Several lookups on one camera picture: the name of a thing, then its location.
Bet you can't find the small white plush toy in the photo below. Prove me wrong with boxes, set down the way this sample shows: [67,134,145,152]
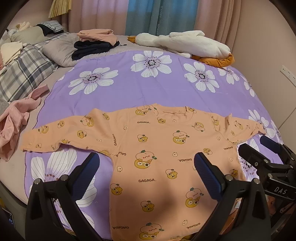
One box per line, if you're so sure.
[8,21,33,35]

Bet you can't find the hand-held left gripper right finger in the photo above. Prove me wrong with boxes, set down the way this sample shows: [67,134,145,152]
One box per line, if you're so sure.
[192,152,271,241]

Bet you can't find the pink curtain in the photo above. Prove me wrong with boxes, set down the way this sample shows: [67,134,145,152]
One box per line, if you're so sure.
[197,0,250,54]
[69,0,130,36]

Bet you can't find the white wall socket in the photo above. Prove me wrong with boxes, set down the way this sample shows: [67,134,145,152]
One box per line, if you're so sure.
[280,65,296,84]

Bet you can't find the purple floral blanket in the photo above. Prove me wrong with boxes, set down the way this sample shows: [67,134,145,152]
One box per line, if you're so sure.
[23,50,284,241]

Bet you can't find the orange cartoon print shirt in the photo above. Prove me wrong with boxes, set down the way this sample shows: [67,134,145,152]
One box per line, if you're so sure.
[20,103,266,241]

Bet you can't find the striped folded cloth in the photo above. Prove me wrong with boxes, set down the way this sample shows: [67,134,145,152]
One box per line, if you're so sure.
[37,20,65,35]

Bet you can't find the dark navy clothes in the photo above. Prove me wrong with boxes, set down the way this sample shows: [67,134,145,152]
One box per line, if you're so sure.
[71,40,127,61]

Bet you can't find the pink ribbed garment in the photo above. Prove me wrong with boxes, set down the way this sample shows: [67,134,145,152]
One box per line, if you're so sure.
[0,84,49,161]

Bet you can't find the white goose plush toy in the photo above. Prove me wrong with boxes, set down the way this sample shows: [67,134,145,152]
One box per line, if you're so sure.
[128,30,234,68]

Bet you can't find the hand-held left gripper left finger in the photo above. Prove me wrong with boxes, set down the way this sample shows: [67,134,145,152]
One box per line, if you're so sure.
[25,152,103,241]

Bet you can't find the grey plaid duvet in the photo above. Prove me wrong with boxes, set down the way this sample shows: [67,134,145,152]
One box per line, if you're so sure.
[0,44,58,102]

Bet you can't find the olive grey pillow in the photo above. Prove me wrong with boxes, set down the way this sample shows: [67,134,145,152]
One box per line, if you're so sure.
[10,26,47,43]

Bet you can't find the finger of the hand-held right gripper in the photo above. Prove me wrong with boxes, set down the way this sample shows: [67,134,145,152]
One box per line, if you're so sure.
[238,143,279,171]
[259,136,296,164]

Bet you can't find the cream cloth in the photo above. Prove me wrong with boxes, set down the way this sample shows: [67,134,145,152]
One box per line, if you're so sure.
[0,40,23,70]

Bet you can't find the blue curtain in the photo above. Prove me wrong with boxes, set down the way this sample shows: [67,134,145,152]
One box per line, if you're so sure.
[126,0,199,37]

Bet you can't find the folded pink clothes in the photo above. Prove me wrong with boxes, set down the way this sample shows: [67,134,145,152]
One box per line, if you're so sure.
[77,28,119,45]

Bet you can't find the yellow pleated curtain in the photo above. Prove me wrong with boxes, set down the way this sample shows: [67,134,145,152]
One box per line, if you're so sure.
[48,0,72,16]

